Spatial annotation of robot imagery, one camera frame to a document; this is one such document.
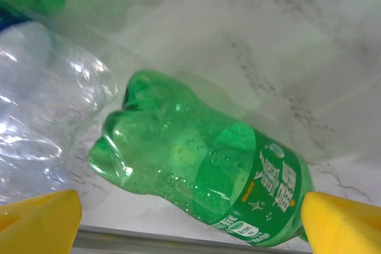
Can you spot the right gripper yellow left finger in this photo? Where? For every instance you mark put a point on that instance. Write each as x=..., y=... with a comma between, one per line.
x=32, y=227

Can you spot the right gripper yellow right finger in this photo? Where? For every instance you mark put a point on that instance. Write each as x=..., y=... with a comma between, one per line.
x=345, y=230

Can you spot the green plastic soda bottle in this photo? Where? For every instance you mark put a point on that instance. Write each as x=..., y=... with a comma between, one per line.
x=178, y=147

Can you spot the large clear plastic bottle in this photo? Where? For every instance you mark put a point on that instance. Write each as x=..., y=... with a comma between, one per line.
x=44, y=102

